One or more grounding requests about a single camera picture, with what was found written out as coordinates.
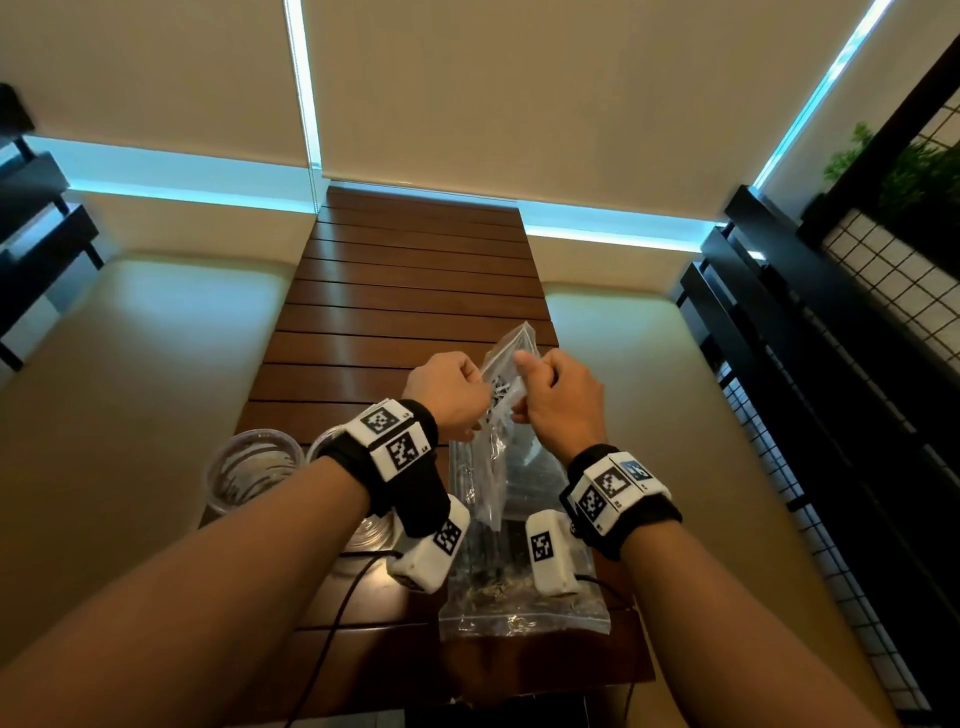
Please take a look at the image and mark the person's left hand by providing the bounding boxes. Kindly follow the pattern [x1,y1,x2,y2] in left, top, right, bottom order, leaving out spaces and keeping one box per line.
[402,350,494,444]

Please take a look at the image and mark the transparent plastic cup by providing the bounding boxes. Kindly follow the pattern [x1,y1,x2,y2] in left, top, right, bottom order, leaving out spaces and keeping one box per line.
[202,428,305,519]
[305,425,399,556]

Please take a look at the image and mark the beige padded bench seat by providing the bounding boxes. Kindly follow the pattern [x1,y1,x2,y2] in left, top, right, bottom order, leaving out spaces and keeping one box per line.
[543,283,901,728]
[0,254,298,669]

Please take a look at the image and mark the person's right forearm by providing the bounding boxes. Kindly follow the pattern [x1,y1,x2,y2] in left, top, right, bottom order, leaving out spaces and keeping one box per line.
[620,521,901,728]

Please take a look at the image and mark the black wristband with white markers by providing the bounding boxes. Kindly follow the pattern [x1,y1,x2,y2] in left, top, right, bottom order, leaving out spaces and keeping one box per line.
[318,397,451,540]
[558,443,684,562]

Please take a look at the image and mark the black slatted bench backrest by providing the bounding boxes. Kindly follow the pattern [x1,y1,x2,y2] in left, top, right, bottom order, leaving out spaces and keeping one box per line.
[674,183,960,728]
[0,82,106,373]

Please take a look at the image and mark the green plant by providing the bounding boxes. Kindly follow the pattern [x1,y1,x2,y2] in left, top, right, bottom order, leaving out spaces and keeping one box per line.
[822,122,960,226]

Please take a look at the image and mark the clear plastic zip bag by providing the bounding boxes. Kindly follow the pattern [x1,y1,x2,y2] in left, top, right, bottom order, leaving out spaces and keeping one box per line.
[438,322,613,643]

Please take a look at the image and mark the black framed wire grid panel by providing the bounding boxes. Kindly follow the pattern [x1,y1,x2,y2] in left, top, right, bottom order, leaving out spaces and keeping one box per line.
[794,33,960,279]

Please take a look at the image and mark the black cable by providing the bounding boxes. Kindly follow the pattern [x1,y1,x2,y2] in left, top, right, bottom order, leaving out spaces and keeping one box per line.
[284,549,406,728]
[573,573,639,721]

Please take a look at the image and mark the person's right hand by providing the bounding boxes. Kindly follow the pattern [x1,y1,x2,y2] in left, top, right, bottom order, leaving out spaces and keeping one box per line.
[509,347,609,466]

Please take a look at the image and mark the beige roller blind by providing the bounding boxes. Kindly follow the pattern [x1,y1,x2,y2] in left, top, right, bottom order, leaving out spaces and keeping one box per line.
[757,0,960,223]
[0,0,309,168]
[303,0,875,223]

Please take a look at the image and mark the person's left forearm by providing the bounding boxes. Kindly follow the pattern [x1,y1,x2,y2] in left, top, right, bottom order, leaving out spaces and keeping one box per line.
[0,457,373,728]

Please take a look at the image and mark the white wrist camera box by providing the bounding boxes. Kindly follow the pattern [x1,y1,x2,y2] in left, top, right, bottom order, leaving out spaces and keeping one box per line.
[386,493,472,595]
[524,509,583,599]

